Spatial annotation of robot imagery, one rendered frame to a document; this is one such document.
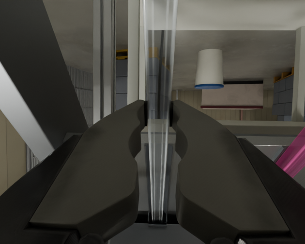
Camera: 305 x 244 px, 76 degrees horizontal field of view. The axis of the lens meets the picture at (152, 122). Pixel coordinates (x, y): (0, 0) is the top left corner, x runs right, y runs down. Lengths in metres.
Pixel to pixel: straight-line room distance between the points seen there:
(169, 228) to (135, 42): 0.46
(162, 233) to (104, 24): 0.39
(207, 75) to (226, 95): 3.43
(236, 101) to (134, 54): 6.10
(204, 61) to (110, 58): 2.88
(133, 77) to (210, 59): 2.74
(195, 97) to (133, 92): 8.62
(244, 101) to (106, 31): 6.29
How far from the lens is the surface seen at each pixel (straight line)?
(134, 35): 0.59
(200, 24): 0.89
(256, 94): 6.69
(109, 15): 0.46
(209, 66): 3.22
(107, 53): 0.44
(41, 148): 0.17
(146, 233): 0.29
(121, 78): 3.23
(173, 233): 0.29
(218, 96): 6.55
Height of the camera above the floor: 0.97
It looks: 3 degrees up
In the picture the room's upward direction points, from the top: 179 degrees counter-clockwise
